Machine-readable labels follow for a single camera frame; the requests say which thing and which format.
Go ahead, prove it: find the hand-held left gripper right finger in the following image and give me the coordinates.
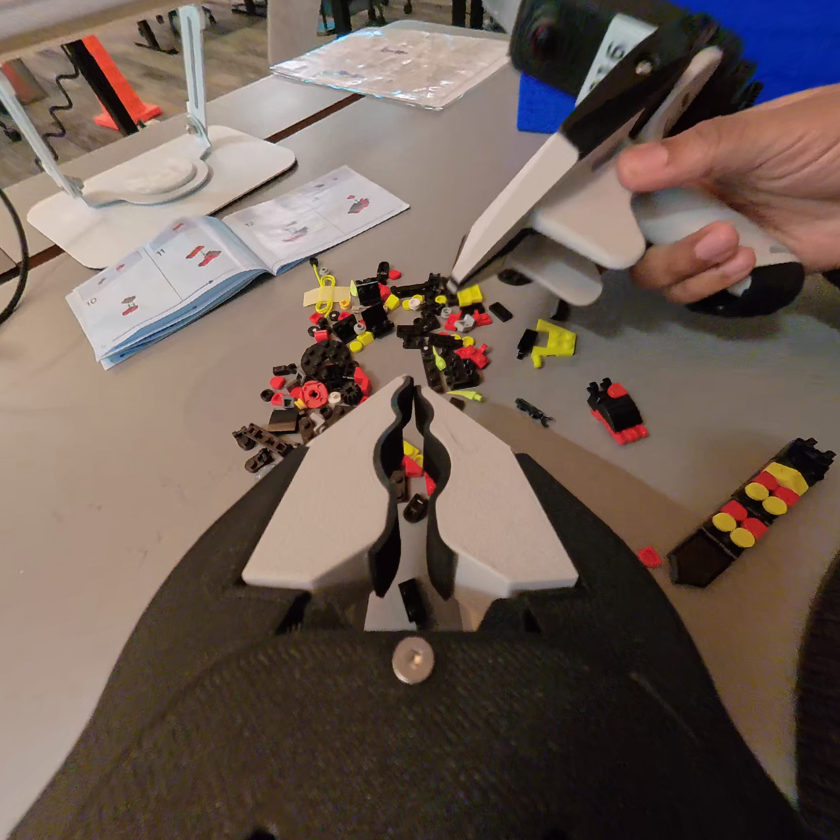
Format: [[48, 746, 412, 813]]
[[413, 386, 580, 633]]

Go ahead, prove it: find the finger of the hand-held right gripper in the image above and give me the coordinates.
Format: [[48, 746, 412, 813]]
[[449, 112, 649, 287], [502, 252, 603, 308]]

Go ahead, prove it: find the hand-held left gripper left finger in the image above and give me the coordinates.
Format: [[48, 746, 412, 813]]
[[241, 375, 421, 632]]

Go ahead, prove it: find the pile of lego pieces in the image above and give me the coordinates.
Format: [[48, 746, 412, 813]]
[[231, 259, 494, 525]]

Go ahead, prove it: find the yellow angled lego plate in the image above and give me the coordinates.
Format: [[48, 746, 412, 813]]
[[532, 319, 578, 367]]

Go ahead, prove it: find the small red black lego assembly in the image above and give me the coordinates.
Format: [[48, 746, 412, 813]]
[[585, 378, 650, 446]]

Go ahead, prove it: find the long black yellow lego assembly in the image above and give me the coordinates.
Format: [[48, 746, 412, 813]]
[[667, 437, 838, 589]]

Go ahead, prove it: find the open lego instruction booklet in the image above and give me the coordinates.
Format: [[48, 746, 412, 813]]
[[66, 165, 411, 370]]

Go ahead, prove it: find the person's right hand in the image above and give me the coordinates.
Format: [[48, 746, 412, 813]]
[[617, 84, 840, 306]]

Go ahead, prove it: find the blue plastic bin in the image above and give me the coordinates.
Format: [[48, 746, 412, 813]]
[[517, 0, 840, 132]]

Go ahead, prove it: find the clear plastic bag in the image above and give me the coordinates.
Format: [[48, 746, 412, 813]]
[[270, 25, 514, 112]]

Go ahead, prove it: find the white metal desk stand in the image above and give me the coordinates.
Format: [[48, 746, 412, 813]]
[[0, 3, 298, 270]]

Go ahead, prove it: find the orange cone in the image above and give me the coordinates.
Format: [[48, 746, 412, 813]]
[[80, 35, 162, 130]]

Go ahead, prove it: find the black table leg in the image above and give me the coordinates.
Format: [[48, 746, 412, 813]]
[[61, 38, 140, 137]]

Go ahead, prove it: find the black coiled cable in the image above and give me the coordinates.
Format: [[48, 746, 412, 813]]
[[38, 71, 74, 165]]

